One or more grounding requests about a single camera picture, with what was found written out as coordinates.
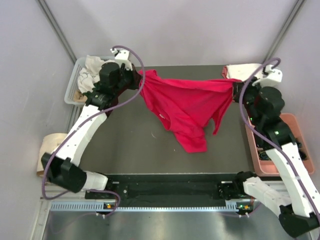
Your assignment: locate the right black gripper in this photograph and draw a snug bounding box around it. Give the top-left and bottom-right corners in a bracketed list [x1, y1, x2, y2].
[230, 76, 267, 126]

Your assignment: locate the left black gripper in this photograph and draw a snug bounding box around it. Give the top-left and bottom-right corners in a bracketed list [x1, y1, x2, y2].
[113, 63, 142, 96]

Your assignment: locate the red t-shirt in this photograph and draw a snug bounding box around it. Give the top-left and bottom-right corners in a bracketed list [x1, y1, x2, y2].
[140, 69, 239, 154]

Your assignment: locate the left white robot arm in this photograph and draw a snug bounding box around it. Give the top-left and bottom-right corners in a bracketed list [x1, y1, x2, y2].
[41, 60, 142, 199]

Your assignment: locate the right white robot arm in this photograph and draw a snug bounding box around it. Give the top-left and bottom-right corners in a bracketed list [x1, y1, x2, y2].
[232, 79, 320, 238]

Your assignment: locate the folded cream t-shirt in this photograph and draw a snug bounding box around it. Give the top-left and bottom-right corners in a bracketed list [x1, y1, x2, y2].
[227, 63, 260, 81]

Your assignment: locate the folded pink t-shirt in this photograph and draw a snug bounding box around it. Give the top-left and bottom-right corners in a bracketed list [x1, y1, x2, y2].
[221, 65, 229, 79]

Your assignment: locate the cream crumpled shirt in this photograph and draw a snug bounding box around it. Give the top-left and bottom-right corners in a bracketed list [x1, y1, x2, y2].
[85, 55, 106, 77]

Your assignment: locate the white printed crumpled shirt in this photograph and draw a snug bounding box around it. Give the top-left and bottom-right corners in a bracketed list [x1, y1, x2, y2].
[77, 67, 100, 94]

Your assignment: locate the tan shirt in basket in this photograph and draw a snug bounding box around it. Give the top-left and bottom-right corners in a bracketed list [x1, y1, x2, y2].
[73, 90, 88, 103]

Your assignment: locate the white plastic laundry basket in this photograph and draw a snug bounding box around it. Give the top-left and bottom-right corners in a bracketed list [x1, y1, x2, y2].
[64, 56, 114, 107]

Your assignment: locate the pink divided plastic tray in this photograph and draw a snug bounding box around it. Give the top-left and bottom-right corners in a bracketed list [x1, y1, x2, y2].
[245, 113, 315, 177]

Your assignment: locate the cream fabric bear bag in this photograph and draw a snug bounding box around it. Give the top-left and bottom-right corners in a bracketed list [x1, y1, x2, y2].
[36, 133, 68, 177]

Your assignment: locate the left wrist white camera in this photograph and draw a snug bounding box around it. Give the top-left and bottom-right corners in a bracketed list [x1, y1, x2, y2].
[110, 48, 133, 71]

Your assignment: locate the wrist white camera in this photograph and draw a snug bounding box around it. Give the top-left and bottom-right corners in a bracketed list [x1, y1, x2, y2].
[252, 65, 283, 88]
[110, 48, 133, 71]

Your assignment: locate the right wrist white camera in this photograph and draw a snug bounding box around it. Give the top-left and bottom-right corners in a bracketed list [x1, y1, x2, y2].
[252, 65, 283, 88]

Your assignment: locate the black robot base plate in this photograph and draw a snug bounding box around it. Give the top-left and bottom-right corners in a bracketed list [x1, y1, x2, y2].
[84, 173, 253, 208]

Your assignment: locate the grey slotted cable duct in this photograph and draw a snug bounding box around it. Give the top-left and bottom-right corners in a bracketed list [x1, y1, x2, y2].
[50, 201, 241, 212]

